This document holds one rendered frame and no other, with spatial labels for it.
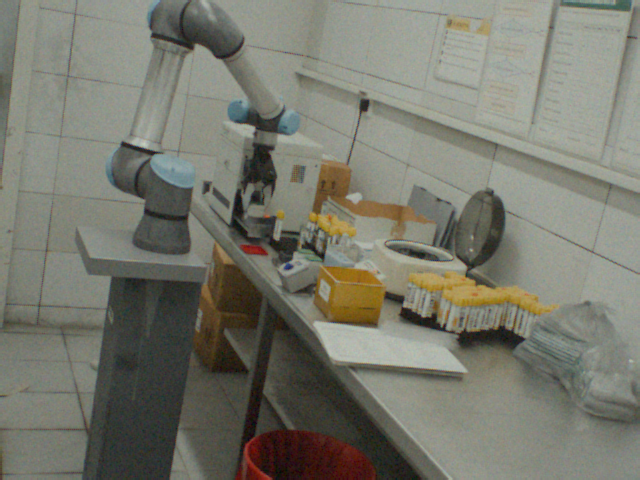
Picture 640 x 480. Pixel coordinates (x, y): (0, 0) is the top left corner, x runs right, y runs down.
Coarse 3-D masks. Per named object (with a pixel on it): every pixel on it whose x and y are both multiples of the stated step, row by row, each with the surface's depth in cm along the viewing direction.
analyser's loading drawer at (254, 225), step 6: (234, 216) 286; (240, 216) 286; (252, 216) 276; (258, 216) 277; (240, 222) 280; (246, 222) 276; (252, 222) 277; (258, 222) 277; (246, 228) 274; (252, 228) 271; (258, 228) 272; (264, 228) 273; (270, 228) 273; (252, 234) 272; (258, 234) 272; (264, 234) 273
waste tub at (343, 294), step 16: (320, 272) 223; (336, 272) 225; (352, 272) 227; (368, 272) 227; (320, 288) 222; (336, 288) 212; (352, 288) 214; (368, 288) 215; (384, 288) 216; (320, 304) 221; (336, 304) 214; (352, 304) 215; (368, 304) 216; (336, 320) 215; (352, 320) 216; (368, 320) 217
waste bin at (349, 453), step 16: (272, 432) 249; (288, 432) 252; (304, 432) 253; (256, 448) 243; (272, 448) 246; (288, 448) 252; (304, 448) 253; (320, 448) 252; (336, 448) 251; (352, 448) 249; (240, 464) 241; (256, 464) 239; (272, 464) 246; (288, 464) 253; (304, 464) 253; (320, 464) 252; (336, 464) 250; (352, 464) 247; (368, 464) 243
